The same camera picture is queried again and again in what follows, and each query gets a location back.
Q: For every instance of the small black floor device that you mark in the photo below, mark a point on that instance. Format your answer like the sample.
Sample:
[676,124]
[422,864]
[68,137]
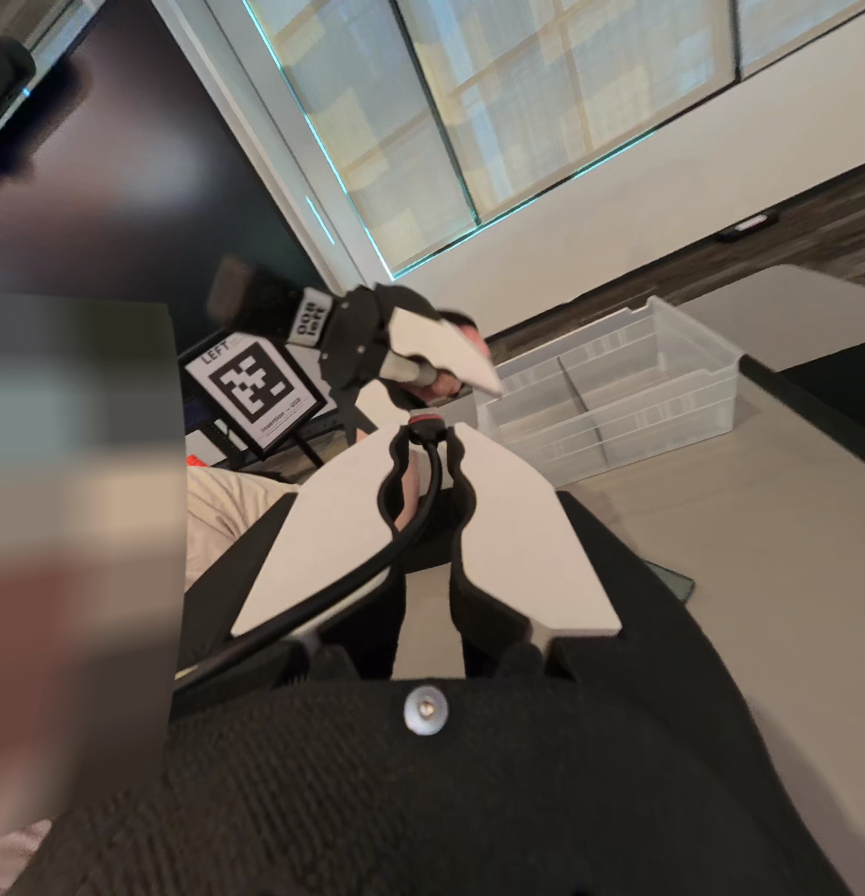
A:
[747,225]

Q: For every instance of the person's left hand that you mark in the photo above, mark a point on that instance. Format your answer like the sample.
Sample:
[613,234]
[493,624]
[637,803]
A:
[464,329]

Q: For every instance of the clear plastic bin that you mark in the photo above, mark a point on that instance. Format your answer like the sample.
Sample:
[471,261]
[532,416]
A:
[614,392]

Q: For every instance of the glass window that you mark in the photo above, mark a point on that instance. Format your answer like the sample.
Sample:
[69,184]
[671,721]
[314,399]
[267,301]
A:
[516,105]

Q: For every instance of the white marker placard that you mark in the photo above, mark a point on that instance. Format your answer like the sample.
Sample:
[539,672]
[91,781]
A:
[254,388]

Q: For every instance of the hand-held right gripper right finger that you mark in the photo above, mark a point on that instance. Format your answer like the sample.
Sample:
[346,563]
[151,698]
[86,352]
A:
[523,532]

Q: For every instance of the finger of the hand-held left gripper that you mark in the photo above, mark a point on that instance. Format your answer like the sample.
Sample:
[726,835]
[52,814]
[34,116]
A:
[380,406]
[446,346]

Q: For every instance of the black screen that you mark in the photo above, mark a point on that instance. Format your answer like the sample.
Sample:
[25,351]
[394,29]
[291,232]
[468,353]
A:
[166,175]

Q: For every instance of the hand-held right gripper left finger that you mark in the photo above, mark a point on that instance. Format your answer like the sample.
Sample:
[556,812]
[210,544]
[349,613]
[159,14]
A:
[320,532]

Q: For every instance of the person's beige trouser leg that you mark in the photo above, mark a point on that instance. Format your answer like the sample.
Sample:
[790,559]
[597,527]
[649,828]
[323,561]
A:
[229,511]

